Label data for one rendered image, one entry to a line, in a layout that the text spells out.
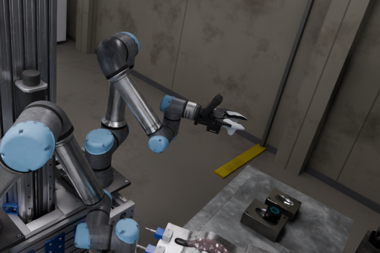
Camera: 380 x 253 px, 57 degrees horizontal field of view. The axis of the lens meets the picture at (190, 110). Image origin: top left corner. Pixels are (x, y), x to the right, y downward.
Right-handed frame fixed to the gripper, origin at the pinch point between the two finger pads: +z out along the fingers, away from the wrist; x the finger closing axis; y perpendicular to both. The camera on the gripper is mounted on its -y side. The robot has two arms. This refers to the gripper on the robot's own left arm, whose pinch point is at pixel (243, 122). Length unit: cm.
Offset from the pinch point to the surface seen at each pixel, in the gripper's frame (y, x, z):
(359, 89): 65, -201, 96
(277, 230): 59, -3, 31
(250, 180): 72, -45, 15
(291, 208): 63, -24, 39
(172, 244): 57, 26, -15
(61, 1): 126, -363, -323
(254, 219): 60, -6, 19
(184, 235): 58, 19, -11
